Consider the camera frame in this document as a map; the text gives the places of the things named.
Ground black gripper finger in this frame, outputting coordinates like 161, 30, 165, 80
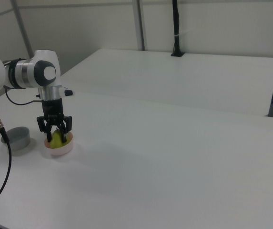
58, 115, 73, 144
36, 115, 53, 142

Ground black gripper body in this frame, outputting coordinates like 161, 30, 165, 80
41, 97, 67, 125

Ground green pear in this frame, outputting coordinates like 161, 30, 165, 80
50, 130, 67, 149

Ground pale pink bowl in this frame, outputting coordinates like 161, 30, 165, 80
43, 131, 75, 159

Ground grey bowl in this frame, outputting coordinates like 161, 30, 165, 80
0, 126, 31, 151

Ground white adjacent table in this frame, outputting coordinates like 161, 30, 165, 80
60, 48, 273, 117

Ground grey partition post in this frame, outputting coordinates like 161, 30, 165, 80
10, 0, 35, 59
131, 0, 147, 51

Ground black camera pole with clamp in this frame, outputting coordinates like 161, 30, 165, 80
170, 0, 185, 58

